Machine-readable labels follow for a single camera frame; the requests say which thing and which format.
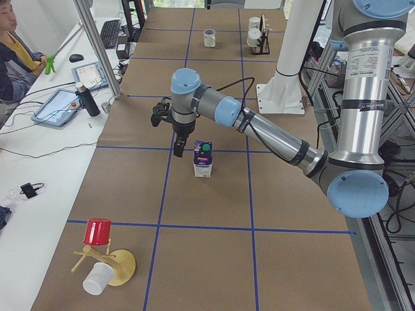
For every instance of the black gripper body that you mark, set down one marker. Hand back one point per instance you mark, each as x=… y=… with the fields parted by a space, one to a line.
x=183 y=128

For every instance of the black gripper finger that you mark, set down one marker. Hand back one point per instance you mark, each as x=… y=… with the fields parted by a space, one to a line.
x=179 y=146

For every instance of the blue white milk carton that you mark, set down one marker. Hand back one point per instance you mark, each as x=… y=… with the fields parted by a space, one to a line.
x=203 y=159

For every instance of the white mug dark interior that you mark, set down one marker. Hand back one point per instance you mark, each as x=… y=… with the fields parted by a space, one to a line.
x=209 y=38

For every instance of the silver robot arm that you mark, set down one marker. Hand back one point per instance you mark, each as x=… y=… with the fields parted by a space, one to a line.
x=351 y=175

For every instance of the red plastic cup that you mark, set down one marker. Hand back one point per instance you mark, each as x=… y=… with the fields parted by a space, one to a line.
x=97 y=232

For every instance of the wooden cup tree stand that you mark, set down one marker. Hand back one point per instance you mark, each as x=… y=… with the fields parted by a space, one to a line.
x=121 y=261

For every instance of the white plastic cup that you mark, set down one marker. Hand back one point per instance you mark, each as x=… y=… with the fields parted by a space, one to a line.
x=98 y=278

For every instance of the black water bottle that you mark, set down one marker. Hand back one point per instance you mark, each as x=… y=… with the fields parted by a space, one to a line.
x=86 y=99

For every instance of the black power box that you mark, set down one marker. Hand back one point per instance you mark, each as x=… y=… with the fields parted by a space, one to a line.
x=124 y=48

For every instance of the blue teach pendant far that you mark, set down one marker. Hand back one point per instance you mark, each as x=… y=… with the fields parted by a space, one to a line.
x=91 y=75

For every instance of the blue teach pendant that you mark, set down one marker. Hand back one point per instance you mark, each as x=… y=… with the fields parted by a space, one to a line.
x=91 y=75
x=58 y=110

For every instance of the white mug on rack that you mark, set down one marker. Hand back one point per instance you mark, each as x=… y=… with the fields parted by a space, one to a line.
x=254 y=22
x=253 y=37

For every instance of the black keyboard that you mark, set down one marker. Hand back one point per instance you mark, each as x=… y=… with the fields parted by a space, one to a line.
x=109 y=33

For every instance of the blue teach pendant near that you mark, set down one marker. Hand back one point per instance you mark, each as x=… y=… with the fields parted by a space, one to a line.
x=58 y=110

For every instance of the black computer mouse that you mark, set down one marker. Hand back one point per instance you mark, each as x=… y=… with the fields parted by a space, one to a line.
x=76 y=58

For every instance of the green clamp tool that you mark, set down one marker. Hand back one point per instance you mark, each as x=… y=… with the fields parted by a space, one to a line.
x=49 y=67

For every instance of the small black adapter device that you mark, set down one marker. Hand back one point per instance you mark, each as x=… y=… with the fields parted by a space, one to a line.
x=31 y=190

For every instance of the seated person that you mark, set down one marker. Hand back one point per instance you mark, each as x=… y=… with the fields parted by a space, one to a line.
x=20 y=67

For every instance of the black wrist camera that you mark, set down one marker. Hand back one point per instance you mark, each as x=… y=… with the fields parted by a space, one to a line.
x=161 y=112

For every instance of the black wire mug rack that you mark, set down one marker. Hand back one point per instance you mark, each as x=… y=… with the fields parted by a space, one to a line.
x=263 y=46

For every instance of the aluminium frame post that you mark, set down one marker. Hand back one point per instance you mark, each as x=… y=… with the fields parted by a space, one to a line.
x=94 y=38

